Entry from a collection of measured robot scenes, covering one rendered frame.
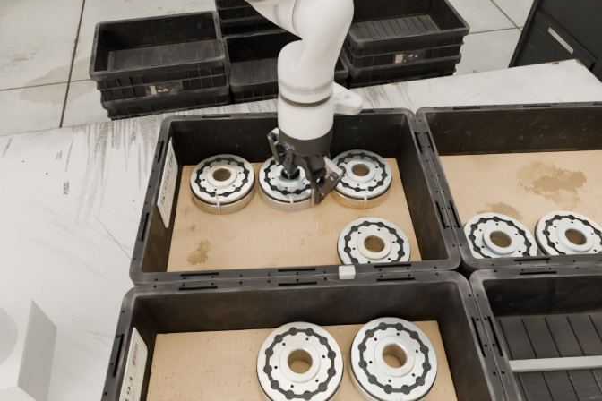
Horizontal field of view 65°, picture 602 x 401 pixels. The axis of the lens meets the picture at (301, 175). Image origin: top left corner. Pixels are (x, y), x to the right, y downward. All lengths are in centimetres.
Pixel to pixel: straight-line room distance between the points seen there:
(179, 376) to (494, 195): 54
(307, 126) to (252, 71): 121
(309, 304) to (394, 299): 10
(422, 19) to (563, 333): 142
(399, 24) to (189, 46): 77
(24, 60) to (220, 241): 228
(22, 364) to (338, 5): 61
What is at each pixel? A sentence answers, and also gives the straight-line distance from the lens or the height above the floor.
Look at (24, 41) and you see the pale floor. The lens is 306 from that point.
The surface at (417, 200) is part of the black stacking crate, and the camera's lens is 73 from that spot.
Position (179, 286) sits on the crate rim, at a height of 93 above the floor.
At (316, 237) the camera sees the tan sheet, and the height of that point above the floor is 83.
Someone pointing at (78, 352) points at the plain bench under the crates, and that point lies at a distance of 85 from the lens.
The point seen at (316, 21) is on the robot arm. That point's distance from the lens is 51.
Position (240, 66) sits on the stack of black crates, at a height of 38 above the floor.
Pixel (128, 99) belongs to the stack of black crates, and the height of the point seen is 49.
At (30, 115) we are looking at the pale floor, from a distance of 251.
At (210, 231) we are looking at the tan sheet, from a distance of 74.
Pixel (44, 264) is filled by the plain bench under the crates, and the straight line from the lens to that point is 96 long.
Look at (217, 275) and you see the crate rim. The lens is 58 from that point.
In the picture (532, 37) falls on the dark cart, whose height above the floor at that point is 34.
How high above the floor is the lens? 143
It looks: 48 degrees down
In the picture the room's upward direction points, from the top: straight up
